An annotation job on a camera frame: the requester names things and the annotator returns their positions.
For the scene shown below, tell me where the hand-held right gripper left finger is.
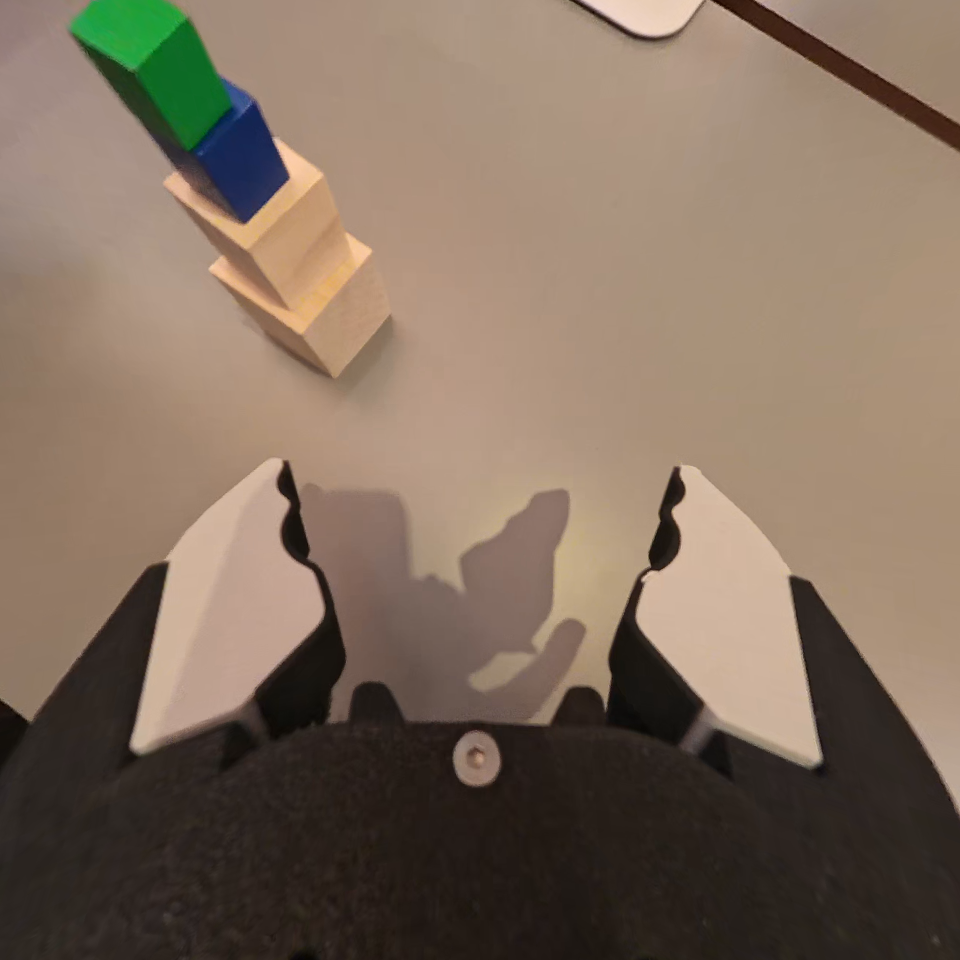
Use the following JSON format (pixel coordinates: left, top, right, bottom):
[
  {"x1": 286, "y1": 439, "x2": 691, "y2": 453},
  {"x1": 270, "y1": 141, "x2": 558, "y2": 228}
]
[{"x1": 129, "y1": 458, "x2": 348, "y2": 756}]

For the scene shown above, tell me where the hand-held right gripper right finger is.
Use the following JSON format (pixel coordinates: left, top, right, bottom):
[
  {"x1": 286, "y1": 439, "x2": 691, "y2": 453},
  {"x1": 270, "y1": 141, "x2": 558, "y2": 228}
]
[{"x1": 606, "y1": 465, "x2": 825, "y2": 773}]

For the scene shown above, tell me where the large wooden cube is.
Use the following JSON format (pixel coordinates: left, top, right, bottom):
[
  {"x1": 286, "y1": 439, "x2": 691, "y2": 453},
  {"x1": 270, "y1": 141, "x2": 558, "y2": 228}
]
[{"x1": 208, "y1": 234, "x2": 393, "y2": 378}]

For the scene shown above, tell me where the medium wooden cube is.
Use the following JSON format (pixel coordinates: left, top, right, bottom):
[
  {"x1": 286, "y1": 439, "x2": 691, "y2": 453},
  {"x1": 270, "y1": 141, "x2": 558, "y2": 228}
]
[{"x1": 163, "y1": 137, "x2": 350, "y2": 310}]

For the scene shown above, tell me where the blue wooden cube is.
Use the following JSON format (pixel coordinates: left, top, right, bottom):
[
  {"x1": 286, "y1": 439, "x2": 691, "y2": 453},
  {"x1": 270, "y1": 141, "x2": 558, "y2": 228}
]
[{"x1": 153, "y1": 78, "x2": 291, "y2": 224}]

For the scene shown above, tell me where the green wooden cube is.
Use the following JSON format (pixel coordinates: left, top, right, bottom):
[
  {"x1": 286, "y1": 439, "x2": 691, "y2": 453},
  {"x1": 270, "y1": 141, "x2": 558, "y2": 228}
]
[{"x1": 69, "y1": 0, "x2": 234, "y2": 151}]

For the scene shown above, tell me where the dark brown strip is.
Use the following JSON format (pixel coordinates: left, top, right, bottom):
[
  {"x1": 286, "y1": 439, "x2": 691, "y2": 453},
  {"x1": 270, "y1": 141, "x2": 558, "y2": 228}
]
[{"x1": 708, "y1": 0, "x2": 960, "y2": 148}]

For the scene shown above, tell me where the white rounded board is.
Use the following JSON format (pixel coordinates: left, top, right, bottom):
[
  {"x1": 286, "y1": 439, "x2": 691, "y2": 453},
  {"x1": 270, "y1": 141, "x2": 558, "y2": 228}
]
[{"x1": 571, "y1": 0, "x2": 706, "y2": 37}]

